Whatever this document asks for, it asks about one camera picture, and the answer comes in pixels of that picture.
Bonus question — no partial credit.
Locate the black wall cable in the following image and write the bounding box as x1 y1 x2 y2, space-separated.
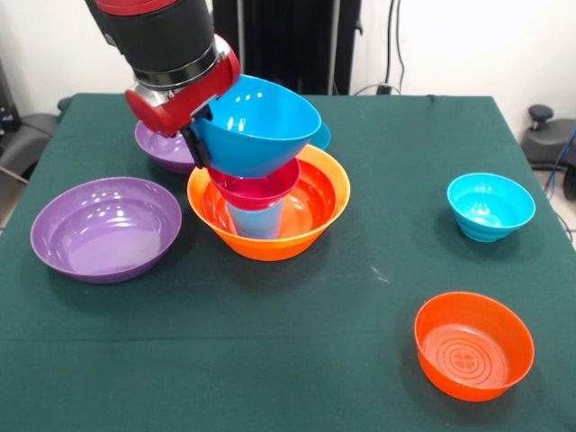
353 0 406 96

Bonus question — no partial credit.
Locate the dark grey pedestal foot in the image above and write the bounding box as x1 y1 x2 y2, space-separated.
520 103 576 167
0 96 73 181

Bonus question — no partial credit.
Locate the orange bowl with ring pattern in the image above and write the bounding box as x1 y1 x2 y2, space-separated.
413 291 536 402

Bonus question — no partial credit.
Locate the blue cable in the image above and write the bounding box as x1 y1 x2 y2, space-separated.
544 130 576 199

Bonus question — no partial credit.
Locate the glossy red bowl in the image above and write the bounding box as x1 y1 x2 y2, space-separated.
201 159 339 241

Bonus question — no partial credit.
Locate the magenta bowl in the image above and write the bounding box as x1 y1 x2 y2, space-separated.
209 157 302 212

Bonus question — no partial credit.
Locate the cyan ribbed bowl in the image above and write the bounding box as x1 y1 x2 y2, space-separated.
446 172 536 244

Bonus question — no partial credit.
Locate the large orange bowl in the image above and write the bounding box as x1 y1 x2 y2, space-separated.
186 144 352 262

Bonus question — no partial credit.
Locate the dark green tablecloth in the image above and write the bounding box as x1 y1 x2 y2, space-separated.
0 92 576 432

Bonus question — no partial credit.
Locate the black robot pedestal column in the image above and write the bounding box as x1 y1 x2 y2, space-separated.
211 0 364 95

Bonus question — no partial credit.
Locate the blue bowl with ring pattern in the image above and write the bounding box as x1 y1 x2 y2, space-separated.
310 121 333 151

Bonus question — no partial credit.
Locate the purple bowl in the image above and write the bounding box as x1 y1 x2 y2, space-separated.
30 176 184 284
134 120 199 176

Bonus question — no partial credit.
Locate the large blue bowl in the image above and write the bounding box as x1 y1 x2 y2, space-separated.
191 74 322 179

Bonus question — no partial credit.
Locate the blue cup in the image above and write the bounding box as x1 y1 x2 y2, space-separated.
229 200 285 239

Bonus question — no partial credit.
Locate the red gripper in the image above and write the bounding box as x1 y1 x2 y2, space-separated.
124 34 241 169

